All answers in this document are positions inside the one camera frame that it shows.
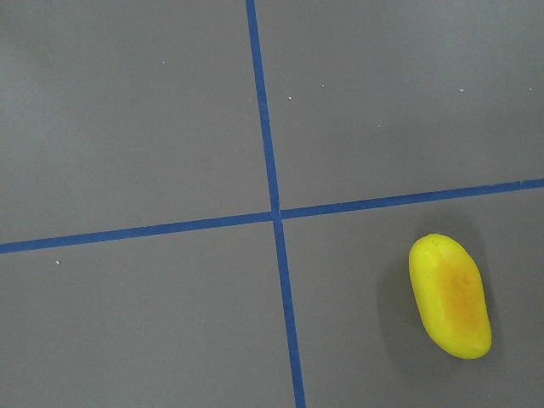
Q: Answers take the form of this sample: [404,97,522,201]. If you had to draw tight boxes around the yellow mango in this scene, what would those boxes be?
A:
[409,234,492,360]

